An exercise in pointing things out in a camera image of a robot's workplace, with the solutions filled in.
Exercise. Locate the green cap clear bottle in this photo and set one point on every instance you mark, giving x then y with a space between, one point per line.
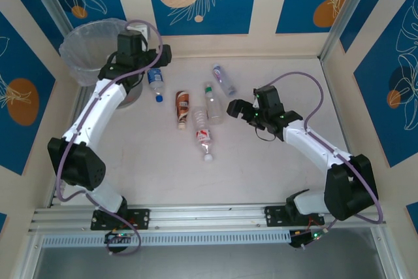
214 109

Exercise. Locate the blue label water bottle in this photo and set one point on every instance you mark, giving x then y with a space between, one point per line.
155 78

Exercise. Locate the red label clear bottle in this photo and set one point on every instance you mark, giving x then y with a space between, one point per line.
202 135

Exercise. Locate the brown label plastic bottle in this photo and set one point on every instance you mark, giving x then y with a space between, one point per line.
183 106

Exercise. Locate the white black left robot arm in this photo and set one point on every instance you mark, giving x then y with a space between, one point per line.
104 102

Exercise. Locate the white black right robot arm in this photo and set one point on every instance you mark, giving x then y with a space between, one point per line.
310 141

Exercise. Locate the clear plastic bin with liner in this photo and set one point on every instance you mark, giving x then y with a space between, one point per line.
85 40

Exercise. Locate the purple label clear bottle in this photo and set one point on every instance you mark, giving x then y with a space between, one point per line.
221 78

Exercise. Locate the right controller board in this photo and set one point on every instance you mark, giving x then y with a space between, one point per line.
307 236

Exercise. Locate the controller board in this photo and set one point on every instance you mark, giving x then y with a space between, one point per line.
307 236
119 236

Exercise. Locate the grey metal sheet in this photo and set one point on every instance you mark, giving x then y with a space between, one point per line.
209 262

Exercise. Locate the left controller board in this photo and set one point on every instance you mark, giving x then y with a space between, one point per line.
119 236

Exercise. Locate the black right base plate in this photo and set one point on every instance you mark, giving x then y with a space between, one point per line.
276 215

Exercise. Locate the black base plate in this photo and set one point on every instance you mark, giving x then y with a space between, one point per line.
276 215
140 218

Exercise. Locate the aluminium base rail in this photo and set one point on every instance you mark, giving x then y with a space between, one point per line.
202 218

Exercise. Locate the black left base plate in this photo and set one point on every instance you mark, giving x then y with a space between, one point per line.
140 218

